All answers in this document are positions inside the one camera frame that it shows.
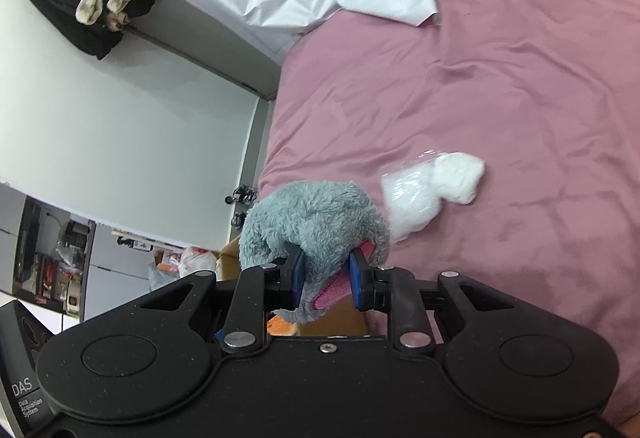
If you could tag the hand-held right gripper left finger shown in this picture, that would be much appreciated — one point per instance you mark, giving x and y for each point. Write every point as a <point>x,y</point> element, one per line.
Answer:
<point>297,278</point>

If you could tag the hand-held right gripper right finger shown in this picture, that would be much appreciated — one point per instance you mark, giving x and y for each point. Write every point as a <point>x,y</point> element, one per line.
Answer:
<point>357,280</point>

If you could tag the cardboard box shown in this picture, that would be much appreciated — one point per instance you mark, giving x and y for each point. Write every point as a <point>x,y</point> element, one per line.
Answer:
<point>340,318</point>

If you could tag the large grey plush toy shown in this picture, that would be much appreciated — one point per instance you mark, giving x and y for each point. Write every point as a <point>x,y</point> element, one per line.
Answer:
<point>315,223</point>

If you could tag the grey sneaker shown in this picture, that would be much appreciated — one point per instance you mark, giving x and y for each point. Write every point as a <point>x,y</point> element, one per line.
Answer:
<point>243,193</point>
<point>241,218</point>

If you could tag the clear bag of white stuffing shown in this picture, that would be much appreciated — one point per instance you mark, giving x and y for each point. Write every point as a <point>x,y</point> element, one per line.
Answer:
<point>412,198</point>

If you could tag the white plastic bag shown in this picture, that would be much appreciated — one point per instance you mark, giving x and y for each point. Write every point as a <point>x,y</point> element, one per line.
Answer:
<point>187,265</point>

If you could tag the storage shelf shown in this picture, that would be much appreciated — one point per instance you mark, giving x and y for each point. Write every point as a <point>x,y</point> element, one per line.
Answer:
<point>50,263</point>

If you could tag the white fluffy pad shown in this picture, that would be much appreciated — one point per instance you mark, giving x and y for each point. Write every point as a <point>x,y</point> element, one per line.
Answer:
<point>457,180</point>

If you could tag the pink bed sheet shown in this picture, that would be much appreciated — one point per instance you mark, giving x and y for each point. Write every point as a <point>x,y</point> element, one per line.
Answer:
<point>500,68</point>

